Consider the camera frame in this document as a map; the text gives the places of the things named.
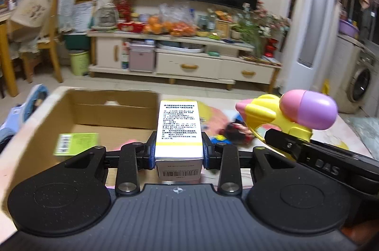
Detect white yellow medicine box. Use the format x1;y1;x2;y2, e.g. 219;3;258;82
154;100;205;180

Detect dark green bucket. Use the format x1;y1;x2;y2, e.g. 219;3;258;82
63;33;91;52

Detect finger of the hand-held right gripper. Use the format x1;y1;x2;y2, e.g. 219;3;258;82
264;129;314;164

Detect glass planter with handle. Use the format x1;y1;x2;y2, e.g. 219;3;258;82
96;4;120;28

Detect washing machine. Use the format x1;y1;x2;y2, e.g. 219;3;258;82
346;47;379;118

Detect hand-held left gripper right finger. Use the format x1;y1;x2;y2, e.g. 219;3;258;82
202;135;297;197

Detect red lantern ornament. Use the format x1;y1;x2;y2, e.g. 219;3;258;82
264;38;277;58

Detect lace chair cover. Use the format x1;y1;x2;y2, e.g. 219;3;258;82
53;0;77;32

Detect red berry branches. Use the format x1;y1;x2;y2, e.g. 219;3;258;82
111;0;134;22

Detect red gift box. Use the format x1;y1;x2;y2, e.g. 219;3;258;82
117;21;145;32

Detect green medicine box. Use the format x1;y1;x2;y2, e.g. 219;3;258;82
53;133;99;156

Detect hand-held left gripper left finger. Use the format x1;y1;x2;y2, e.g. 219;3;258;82
63;131;157;197

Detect green printed cardboard carton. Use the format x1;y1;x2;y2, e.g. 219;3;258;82
0;86;162;219

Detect purple basin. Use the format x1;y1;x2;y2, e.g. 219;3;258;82
338;19;360;35

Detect wooden picture frame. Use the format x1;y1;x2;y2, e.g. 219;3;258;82
215;18;232;38

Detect light blue plastic object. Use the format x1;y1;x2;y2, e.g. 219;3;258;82
0;84;51;145

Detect wooden chair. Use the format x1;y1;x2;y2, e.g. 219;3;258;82
21;0;64;83

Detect pink storage case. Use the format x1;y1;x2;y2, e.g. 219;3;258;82
129;44;156;72

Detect white round tray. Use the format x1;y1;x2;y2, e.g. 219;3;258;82
157;42;205;54

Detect white printed sack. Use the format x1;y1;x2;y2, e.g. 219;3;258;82
72;1;95;31

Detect pink flower bouquet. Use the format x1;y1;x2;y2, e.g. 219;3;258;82
243;1;291;35

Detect light green trash bin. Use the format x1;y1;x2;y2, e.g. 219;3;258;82
69;50;90;76

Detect cream television cabinet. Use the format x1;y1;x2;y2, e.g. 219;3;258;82
87;30;282;92

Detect red black toy car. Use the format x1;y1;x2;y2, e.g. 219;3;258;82
223;121;255;146

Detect white standing air conditioner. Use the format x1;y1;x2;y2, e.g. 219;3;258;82
281;0;356;98

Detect yellow toy water gun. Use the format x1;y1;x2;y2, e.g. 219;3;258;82
235;89;338;163

